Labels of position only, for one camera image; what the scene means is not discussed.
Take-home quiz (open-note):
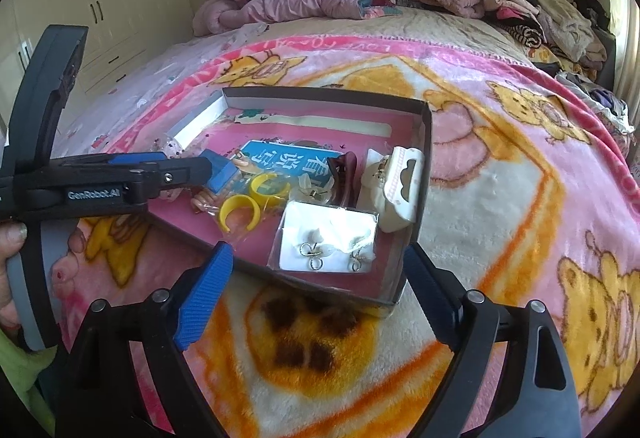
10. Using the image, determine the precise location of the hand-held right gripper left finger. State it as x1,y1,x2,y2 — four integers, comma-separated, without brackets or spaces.
55,242,236,438

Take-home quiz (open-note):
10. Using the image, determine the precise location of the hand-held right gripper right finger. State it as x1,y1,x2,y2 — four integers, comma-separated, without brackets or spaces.
402,242,583,438

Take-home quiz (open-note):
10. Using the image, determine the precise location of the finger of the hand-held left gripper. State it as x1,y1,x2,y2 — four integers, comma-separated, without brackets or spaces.
125,157,215,205
70,152,173,171

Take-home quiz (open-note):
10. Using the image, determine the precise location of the beige spiral hair tie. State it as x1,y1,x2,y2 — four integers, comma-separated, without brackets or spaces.
190,191,221,214

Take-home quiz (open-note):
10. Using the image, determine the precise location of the yellow plastic ring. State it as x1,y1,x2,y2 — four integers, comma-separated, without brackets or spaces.
248,172,292,210
218,195,261,233

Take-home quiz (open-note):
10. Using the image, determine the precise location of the earrings card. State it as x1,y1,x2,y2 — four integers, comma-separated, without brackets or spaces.
267,201,378,275

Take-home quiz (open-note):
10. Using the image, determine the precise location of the brown hair claw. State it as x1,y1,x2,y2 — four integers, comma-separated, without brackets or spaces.
327,151,361,209

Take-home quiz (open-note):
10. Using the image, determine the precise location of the shallow cardboard box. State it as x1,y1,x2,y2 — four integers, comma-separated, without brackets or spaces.
145,86,433,319

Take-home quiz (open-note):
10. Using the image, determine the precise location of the person's left hand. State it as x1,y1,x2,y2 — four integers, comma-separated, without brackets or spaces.
0,221,88,331

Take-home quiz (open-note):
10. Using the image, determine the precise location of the polka dot bow hair clip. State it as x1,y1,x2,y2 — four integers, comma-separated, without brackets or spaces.
147,133,201,204

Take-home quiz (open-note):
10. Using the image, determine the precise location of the pale printed bed sheet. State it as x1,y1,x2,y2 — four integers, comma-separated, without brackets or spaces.
50,23,241,159

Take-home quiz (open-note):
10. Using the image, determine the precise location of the pink bear printed blanket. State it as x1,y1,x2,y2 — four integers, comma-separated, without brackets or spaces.
50,31,640,438

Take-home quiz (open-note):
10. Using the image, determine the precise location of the white flower hair claw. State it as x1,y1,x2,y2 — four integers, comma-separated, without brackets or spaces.
295,173,331,204

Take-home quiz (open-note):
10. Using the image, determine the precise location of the person's green garment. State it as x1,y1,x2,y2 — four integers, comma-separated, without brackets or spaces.
0,330,56,424

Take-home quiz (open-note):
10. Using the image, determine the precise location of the pink crumpled quilt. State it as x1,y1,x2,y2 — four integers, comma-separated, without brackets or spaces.
192,0,371,36

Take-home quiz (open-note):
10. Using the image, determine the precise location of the pile of clothes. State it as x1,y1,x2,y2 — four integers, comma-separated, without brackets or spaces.
475,0,631,134

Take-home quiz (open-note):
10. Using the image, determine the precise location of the cream curtain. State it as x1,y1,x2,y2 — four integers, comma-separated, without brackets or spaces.
600,0,640,109

